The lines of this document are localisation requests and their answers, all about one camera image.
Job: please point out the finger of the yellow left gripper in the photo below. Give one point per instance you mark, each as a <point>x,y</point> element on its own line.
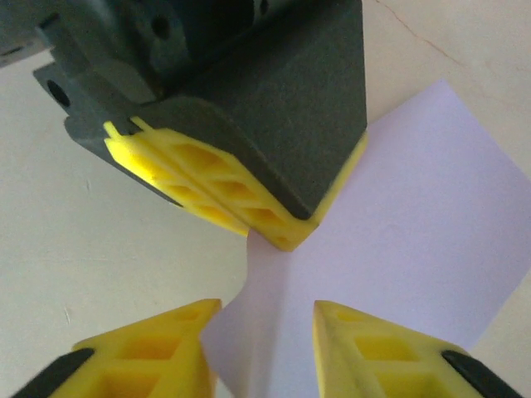
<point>174,178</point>
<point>257,207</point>

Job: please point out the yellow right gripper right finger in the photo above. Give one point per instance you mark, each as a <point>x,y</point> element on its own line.
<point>373,365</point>

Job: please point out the light purple paper sheet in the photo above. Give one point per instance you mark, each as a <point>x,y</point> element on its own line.
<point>394,207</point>

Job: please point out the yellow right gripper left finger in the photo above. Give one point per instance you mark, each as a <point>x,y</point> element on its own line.
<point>166,365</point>

